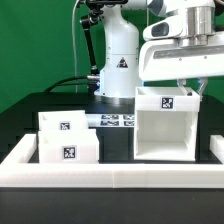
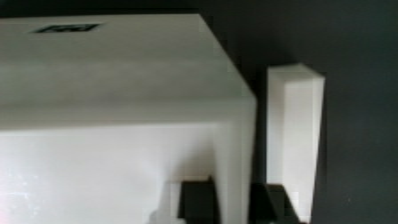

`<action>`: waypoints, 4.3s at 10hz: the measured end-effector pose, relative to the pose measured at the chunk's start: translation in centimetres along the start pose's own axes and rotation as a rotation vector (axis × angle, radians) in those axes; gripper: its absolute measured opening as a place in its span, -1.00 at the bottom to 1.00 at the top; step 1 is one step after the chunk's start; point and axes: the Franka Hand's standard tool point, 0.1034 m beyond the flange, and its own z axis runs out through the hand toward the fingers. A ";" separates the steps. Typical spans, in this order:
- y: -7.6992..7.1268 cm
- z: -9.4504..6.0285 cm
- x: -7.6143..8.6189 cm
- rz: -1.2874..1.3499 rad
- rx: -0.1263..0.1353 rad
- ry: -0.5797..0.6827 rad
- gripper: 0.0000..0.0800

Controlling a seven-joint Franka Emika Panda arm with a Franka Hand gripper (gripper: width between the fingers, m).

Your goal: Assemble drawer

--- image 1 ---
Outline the white U-shaped fence frame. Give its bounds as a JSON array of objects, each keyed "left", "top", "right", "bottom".
[{"left": 0, "top": 134, "right": 224, "bottom": 189}]

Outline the white drawer cabinet box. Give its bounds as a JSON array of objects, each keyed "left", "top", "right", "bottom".
[{"left": 133, "top": 87, "right": 200, "bottom": 161}]

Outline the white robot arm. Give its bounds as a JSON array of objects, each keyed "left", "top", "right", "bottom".
[{"left": 95, "top": 0, "right": 224, "bottom": 101}]

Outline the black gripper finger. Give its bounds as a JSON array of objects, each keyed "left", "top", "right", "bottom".
[
  {"left": 177, "top": 79, "right": 188, "bottom": 95},
  {"left": 197, "top": 78, "right": 208, "bottom": 95}
]

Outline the white drawer tray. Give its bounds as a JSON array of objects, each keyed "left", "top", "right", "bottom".
[
  {"left": 38, "top": 129, "right": 99, "bottom": 164},
  {"left": 38, "top": 110, "right": 88, "bottom": 131}
]

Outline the white marker sheet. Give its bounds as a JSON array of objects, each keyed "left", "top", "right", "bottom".
[{"left": 87, "top": 114, "right": 134, "bottom": 127}]

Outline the black cable bundle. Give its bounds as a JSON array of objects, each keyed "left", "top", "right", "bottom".
[{"left": 43, "top": 75, "right": 100, "bottom": 94}]

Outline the white thin cable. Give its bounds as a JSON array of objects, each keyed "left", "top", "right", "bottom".
[{"left": 71, "top": 0, "right": 82, "bottom": 94}]

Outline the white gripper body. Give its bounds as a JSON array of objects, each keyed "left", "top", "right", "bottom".
[{"left": 139, "top": 13, "right": 224, "bottom": 81}]

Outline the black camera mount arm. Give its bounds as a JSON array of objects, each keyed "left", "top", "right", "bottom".
[{"left": 80, "top": 0, "right": 128, "bottom": 84}]

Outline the white front drawer tray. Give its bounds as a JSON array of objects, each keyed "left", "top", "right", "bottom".
[{"left": 38, "top": 129, "right": 99, "bottom": 164}]

